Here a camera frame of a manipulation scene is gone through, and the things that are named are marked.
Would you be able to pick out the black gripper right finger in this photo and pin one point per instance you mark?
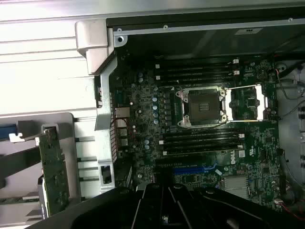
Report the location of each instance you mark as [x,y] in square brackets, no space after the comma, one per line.
[214,210]

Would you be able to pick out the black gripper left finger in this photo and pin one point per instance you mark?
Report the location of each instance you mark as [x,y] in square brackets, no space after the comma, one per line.
[107,210]

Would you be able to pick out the silver chipset heatsink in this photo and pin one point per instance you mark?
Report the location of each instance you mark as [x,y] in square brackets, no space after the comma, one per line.
[236,187]

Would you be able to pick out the blue expansion slot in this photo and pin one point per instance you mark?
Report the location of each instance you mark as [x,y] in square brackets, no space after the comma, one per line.
[190,170]

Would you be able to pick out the green motherboard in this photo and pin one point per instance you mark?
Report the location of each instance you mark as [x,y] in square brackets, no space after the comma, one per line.
[262,148]

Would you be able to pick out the open black PC case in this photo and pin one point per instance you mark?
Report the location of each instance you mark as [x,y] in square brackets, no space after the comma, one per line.
[104,107]

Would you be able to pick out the CPU socket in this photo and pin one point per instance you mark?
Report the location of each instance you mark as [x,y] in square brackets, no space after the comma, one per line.
[202,105]

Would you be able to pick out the silver socket cover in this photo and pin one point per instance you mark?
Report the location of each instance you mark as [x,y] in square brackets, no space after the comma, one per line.
[260,102]

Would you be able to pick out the grey parts rack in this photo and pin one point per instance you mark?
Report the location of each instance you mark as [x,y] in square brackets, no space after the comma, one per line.
[31,118]

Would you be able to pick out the blue disk caddy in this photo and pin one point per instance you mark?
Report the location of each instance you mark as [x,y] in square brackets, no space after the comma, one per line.
[7,131]

